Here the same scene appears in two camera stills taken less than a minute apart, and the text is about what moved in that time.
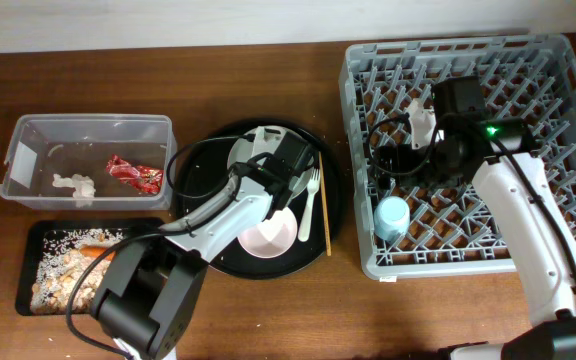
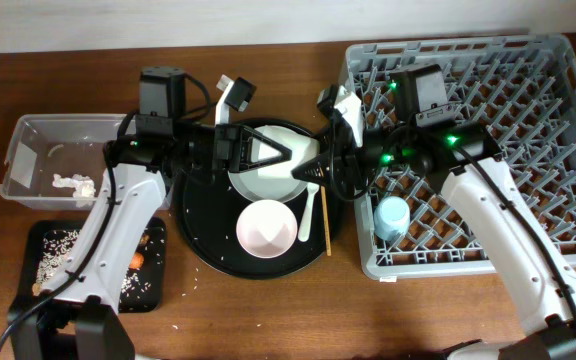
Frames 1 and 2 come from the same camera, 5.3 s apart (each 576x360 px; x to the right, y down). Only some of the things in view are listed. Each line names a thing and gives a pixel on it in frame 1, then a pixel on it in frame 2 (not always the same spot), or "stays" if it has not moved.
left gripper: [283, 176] to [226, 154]
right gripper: [401, 152] to [340, 167]
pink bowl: [271, 238] stays
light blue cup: [391, 218] stays
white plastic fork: [307, 210] stays
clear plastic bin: [88, 162] stays
